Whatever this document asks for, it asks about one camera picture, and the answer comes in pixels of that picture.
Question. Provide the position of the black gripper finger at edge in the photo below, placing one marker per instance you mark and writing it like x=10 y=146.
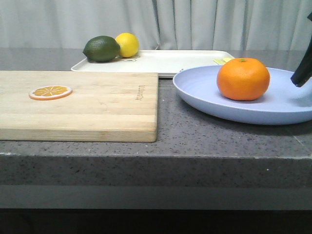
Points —
x=304 y=71

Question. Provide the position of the light blue plate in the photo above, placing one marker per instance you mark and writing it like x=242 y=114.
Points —
x=282 y=104

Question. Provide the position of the orange fruit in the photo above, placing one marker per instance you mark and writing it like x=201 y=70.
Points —
x=243 y=79

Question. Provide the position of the cream white tray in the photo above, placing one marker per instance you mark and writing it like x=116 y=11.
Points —
x=166 y=63

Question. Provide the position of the yellow peel pieces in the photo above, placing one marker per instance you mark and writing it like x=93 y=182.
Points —
x=221 y=61

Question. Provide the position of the grey curtain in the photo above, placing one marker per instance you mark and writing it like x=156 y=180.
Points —
x=158 y=24

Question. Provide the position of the yellow lemon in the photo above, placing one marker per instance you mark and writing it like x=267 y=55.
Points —
x=129 y=44

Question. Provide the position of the wooden cutting board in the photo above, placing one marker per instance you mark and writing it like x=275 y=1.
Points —
x=119 y=107

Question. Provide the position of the green lime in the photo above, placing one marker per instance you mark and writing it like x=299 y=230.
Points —
x=101 y=49

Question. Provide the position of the orange slice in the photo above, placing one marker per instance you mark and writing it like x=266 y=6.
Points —
x=51 y=92

